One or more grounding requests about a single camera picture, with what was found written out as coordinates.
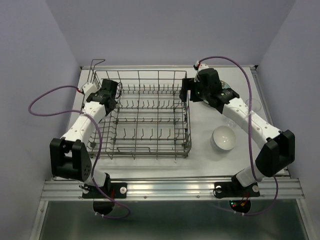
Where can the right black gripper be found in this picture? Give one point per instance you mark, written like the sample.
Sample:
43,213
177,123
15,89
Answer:
188,84

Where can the light green flower plate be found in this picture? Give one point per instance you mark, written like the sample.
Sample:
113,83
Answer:
225,86

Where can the clear glass cup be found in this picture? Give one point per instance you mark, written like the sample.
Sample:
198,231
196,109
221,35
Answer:
230,123
256,105

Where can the white ribbed bowl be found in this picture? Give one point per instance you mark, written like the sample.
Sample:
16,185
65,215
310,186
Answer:
223,139

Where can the clear glass cup back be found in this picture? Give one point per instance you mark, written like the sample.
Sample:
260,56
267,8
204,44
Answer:
256,105

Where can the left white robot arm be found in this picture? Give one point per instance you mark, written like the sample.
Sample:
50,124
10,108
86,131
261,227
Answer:
68,154

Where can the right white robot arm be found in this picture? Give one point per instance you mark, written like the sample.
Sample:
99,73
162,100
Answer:
277,147

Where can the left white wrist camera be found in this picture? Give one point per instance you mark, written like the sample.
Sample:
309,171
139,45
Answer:
87,88

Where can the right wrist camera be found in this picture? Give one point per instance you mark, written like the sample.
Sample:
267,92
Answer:
198,66

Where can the grey wire dish rack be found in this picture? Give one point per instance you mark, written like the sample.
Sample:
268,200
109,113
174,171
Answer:
149,120

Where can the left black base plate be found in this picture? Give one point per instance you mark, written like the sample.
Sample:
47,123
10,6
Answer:
115,190

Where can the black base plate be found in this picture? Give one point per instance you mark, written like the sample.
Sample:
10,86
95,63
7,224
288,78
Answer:
225,190
115,190

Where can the aluminium mounting rail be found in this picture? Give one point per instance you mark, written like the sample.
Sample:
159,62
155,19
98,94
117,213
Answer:
193,189

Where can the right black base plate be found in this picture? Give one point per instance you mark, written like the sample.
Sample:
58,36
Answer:
225,190

